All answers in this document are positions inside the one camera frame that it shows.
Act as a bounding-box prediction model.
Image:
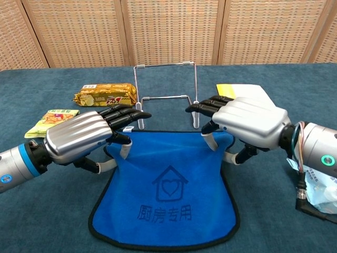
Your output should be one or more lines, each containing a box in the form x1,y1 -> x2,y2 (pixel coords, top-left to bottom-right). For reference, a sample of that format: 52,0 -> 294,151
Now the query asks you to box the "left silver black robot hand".
43,104 -> 153,174

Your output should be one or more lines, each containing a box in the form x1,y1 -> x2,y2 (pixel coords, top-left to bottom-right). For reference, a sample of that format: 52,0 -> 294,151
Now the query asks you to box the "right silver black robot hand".
185,95 -> 292,167

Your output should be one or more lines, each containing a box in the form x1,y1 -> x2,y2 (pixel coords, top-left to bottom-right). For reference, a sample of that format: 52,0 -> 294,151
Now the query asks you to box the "blue towel with house print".
88,130 -> 241,245

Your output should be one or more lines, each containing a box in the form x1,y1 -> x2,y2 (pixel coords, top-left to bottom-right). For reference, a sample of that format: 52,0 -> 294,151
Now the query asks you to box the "green snack bag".
24,109 -> 81,139

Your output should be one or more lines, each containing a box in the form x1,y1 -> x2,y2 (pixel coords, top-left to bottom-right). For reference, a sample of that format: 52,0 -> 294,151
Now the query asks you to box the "yellow and white book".
216,83 -> 276,109

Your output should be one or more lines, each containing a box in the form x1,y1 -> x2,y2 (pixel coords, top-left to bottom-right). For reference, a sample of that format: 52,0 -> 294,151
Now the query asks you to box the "gold biscuit package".
73,83 -> 138,108

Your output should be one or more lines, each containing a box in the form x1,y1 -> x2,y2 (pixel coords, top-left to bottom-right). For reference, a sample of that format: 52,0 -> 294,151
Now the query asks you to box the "blue carpet table cover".
0,62 -> 337,253

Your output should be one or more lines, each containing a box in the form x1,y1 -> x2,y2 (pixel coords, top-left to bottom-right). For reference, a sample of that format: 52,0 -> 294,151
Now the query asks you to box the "light blue wet wipes pack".
286,158 -> 337,214

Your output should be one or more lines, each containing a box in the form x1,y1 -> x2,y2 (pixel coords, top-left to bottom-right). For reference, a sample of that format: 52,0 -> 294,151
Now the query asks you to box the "bamboo folding screen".
0,0 -> 337,71

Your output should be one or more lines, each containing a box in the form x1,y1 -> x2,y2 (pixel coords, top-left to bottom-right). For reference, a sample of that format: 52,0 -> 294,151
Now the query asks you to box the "metal wire stand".
133,61 -> 201,130

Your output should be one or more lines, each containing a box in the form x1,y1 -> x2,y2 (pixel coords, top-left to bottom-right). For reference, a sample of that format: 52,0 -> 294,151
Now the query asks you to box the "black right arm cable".
291,121 -> 337,225

